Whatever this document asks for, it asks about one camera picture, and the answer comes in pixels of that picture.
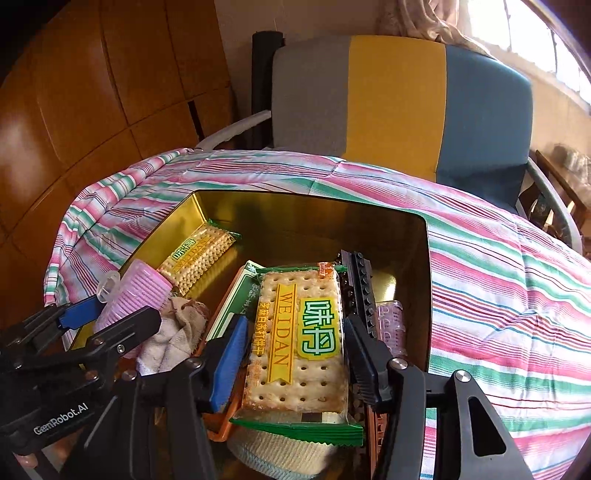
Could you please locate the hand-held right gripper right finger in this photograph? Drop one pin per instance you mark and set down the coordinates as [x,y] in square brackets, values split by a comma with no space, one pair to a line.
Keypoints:
[364,364]

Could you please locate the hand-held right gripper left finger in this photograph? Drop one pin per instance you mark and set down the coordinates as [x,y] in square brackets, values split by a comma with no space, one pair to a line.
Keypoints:
[228,364]

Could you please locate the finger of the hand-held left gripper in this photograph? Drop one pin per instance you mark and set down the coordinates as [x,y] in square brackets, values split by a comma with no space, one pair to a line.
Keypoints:
[134,327]
[81,314]

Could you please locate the small pink hair roller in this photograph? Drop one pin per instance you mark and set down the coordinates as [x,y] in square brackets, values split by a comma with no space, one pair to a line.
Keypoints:
[138,290]

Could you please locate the beige brown sock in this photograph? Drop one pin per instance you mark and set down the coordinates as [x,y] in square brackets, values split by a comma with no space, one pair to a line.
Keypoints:
[180,332]

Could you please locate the large pink hair roller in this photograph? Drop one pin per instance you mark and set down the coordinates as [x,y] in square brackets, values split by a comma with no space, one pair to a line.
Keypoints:
[392,323]

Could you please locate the large cracker packet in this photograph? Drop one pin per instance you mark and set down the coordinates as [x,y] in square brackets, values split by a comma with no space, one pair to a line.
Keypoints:
[295,350]

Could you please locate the small green cardboard box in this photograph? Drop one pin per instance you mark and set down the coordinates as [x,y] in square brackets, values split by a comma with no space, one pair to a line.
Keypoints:
[235,295]

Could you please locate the orange plastic rack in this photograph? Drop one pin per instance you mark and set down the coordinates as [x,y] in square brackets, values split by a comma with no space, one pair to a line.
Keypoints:
[219,436]

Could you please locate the black toy brick strip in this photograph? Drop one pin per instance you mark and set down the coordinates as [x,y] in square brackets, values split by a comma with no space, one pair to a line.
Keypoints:
[362,286]

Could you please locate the small cracker packet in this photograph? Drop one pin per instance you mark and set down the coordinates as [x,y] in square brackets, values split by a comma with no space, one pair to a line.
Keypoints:
[198,258]

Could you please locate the white sock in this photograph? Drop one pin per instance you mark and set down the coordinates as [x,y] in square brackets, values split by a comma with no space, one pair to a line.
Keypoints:
[277,454]

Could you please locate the gold tin box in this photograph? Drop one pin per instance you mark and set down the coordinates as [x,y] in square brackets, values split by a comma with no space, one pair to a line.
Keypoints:
[323,221]

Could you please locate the wooden cabinet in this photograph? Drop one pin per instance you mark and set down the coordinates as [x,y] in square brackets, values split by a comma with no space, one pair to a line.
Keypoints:
[92,92]

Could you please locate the wooden side table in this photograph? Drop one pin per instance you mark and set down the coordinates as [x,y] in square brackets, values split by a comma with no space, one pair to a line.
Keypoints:
[563,189]

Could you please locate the blue yellow grey armchair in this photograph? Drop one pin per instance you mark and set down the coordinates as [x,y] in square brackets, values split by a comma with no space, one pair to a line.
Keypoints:
[392,92]

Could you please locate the white tea set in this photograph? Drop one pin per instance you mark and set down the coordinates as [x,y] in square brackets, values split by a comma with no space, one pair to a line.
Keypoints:
[572,161]

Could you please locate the beige patterned curtain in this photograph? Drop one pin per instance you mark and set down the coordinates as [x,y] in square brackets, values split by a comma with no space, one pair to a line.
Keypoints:
[429,23]

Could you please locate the window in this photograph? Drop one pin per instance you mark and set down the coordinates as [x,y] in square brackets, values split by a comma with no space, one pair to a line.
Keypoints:
[531,46]

